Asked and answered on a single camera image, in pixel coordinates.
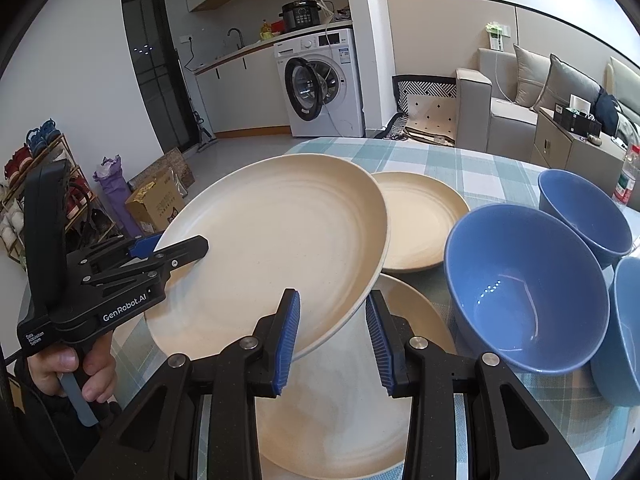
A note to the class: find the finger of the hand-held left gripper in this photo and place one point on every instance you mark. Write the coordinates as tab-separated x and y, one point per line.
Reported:
185	250
145	245

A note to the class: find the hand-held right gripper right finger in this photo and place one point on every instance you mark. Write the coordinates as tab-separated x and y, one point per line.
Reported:
377	345

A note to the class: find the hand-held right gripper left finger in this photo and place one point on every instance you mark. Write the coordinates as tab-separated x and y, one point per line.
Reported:
290	340

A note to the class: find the cream plate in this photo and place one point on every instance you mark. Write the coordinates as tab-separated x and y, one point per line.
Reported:
330	435
420	220
270	240

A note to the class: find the large blue bowl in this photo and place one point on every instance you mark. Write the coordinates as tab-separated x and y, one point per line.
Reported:
525	285

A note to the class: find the light blue bowl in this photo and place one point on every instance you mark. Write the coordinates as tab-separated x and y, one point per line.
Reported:
625	335

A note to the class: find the person's left hand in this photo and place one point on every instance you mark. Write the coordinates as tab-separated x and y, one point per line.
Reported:
50	367

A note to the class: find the cardboard box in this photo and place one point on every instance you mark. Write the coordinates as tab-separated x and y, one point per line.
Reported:
155	205

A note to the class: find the wooden shoe rack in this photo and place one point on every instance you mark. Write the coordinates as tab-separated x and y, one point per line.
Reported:
75	195

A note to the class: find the purple bag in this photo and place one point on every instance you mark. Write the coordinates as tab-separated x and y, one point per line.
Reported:
115	195

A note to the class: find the speckled brown board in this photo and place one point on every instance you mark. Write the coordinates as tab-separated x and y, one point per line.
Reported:
177	160

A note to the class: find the blue sneaker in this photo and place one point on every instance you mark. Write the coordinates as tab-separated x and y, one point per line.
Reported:
36	142
50	132

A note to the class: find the floor mop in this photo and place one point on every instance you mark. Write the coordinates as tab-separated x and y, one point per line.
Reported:
205	144

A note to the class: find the dark glass door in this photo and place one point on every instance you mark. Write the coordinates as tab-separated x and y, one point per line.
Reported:
150	85

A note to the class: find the white kitchen counter cabinet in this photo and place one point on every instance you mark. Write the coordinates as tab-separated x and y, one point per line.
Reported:
240	95

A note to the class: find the teal checked tablecloth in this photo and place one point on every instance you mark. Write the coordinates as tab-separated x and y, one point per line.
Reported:
475	170

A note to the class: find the black kitchen faucet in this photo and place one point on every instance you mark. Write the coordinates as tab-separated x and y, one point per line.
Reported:
240	37

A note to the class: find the yellow bottle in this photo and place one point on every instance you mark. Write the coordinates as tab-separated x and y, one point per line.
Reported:
266	32

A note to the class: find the patterned folded mat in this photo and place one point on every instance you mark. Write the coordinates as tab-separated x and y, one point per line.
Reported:
430	110

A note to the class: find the white washing machine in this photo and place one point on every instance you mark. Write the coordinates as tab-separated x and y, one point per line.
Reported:
340	60

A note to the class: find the grey sofa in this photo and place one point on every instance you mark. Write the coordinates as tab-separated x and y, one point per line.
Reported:
472	110

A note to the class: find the black pressure cooker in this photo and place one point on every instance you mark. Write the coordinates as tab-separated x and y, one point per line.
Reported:
300	15

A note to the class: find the grey side cabinet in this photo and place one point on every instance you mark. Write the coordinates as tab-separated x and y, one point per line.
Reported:
555	145

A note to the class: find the black box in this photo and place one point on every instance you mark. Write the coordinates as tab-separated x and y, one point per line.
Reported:
570	120

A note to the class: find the plastic water bottle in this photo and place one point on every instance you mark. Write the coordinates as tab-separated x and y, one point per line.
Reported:
627	175

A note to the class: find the grey cushion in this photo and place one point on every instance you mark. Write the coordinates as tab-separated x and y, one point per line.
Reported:
565	85
530	75

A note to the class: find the small white box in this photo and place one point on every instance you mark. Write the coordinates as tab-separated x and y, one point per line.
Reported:
581	102

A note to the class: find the dark blue cloth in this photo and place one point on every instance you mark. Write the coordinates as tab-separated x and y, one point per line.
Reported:
606	110

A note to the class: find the light blue blanket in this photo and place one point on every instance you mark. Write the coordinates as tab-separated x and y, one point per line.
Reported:
627	130

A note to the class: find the white wall holder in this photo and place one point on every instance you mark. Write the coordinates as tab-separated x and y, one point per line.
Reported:
495	40

